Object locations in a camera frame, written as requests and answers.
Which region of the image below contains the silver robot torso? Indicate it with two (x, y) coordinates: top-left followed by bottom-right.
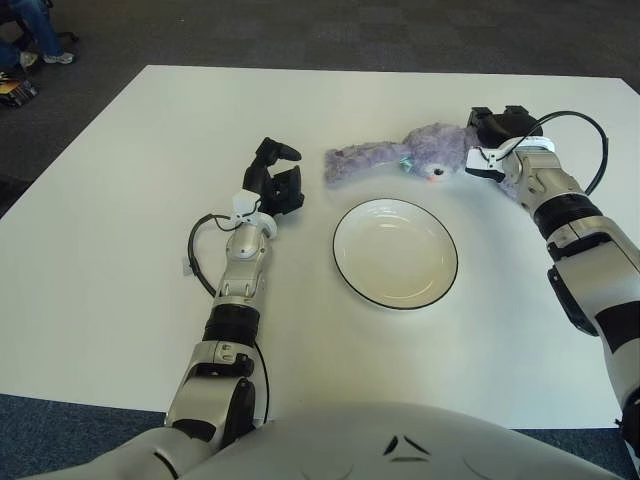
(29, 399), (616, 480)

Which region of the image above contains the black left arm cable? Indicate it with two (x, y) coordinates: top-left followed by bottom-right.
(187, 212), (271, 421)

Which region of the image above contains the blue jeans leg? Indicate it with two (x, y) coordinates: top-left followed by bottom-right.
(19, 0), (66, 59)

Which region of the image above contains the yellow black box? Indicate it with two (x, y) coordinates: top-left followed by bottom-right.
(0, 72), (40, 109)

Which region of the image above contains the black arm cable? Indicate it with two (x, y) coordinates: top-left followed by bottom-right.
(187, 212), (271, 421)
(529, 110), (610, 196)

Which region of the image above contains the seated person in jeans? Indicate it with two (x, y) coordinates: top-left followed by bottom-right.
(0, 0), (81, 44)

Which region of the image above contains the white plate with black rim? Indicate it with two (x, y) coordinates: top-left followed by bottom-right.
(332, 198), (459, 312)

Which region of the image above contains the purple plush bunny doll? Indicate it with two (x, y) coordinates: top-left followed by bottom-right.
(323, 124), (526, 201)

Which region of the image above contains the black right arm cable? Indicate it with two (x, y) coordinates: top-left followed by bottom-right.
(529, 110), (610, 196)

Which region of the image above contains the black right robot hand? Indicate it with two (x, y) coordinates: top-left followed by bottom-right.
(467, 104), (544, 151)

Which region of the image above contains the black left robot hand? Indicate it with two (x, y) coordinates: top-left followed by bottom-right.
(241, 137), (306, 217)

